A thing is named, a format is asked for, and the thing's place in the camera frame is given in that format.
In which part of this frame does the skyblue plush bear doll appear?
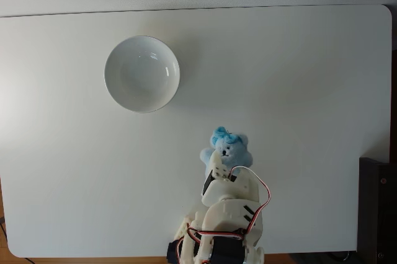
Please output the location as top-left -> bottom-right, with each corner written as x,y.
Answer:
200,126 -> 254,178

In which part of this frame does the white ceramic bowl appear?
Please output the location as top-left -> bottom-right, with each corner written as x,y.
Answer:
104,35 -> 181,113

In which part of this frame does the dark wooden furniture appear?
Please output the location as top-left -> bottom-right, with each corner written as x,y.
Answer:
355,157 -> 397,264

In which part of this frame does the red white black servo cable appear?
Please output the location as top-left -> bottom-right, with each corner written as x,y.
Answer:
230,165 -> 273,235
185,227 -> 246,246

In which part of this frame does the thin black cable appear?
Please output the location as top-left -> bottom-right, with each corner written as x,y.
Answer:
0,214 -> 9,243

